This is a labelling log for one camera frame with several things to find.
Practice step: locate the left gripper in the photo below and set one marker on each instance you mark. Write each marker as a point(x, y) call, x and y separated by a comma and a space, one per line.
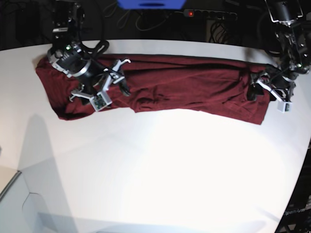
point(279, 82)

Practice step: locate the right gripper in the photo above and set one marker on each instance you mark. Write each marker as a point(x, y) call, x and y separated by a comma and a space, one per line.
point(94, 77)

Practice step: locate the maroon t-shirt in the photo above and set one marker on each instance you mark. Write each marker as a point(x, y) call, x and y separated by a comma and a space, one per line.
point(215, 86)

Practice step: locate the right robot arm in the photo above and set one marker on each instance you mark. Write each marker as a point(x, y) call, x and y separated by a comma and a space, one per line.
point(70, 56)

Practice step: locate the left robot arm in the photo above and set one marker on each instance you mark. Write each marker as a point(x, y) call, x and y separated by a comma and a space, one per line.
point(291, 31)

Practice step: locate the blue box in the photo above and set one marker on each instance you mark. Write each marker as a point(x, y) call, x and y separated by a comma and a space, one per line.
point(150, 4)

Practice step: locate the black power strip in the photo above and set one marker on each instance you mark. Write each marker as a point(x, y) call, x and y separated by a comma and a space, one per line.
point(211, 15)

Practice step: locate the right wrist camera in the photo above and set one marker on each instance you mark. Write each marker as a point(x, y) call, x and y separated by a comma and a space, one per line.
point(100, 101)

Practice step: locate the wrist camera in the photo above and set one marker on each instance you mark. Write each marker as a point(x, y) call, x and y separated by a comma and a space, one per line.
point(100, 101)
point(284, 106)

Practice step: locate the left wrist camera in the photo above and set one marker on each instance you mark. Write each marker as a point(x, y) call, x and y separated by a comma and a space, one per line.
point(284, 106)

